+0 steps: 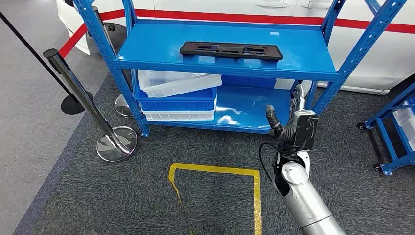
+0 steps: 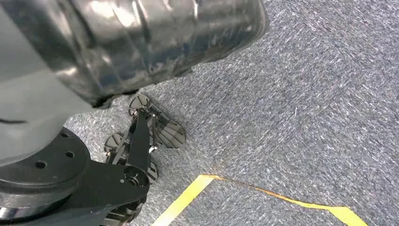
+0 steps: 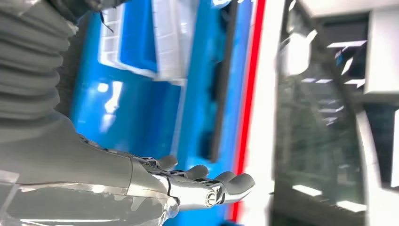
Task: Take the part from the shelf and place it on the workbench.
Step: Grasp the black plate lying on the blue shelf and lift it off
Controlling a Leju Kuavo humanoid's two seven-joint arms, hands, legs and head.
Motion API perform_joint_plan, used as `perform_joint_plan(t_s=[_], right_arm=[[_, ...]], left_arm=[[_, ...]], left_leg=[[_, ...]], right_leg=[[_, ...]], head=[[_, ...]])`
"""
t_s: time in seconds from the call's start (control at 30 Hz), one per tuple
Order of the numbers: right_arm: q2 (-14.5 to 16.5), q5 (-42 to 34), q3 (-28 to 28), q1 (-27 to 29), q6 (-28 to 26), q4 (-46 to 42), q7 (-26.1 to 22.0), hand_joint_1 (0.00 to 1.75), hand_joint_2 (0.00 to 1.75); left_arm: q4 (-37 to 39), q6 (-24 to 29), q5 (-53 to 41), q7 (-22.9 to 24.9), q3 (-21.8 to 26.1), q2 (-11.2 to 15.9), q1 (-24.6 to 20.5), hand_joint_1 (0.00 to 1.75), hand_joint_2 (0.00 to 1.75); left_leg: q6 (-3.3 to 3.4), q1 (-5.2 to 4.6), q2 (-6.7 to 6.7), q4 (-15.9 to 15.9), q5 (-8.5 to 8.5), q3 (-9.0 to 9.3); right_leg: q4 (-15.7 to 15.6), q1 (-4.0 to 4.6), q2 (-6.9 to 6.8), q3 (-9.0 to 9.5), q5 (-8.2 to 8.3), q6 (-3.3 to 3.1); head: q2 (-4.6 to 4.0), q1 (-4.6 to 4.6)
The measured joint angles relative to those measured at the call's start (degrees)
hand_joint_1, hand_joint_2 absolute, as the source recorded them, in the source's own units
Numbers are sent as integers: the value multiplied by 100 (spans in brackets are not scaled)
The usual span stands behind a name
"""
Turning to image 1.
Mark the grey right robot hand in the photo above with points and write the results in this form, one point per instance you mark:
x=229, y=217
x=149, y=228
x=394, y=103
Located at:
x=304, y=129

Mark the black plastic plate frame part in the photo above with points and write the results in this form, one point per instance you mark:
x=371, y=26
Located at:
x=275, y=53

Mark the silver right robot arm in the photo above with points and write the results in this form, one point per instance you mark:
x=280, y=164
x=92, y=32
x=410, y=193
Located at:
x=304, y=201

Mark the blue metal shelf rack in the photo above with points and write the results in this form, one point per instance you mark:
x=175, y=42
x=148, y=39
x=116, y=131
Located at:
x=162, y=42

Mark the yellow floor tape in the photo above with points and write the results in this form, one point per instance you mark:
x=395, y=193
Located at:
x=257, y=201

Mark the small blue wheeled rack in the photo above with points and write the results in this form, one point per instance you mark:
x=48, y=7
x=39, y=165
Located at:
x=389, y=152

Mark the white car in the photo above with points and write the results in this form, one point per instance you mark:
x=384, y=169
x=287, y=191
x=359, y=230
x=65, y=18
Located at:
x=373, y=58

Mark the translucent white plastic bin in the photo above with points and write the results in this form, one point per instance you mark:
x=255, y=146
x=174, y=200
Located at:
x=181, y=86

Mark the red barrier belt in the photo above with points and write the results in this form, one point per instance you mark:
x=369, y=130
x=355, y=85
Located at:
x=227, y=16
x=73, y=40

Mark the chrome stanchion post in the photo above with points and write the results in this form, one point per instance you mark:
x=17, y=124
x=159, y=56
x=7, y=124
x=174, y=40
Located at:
x=81, y=94
x=124, y=107

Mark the black stanchion post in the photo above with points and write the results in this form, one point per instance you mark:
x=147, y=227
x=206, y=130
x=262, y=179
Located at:
x=73, y=105

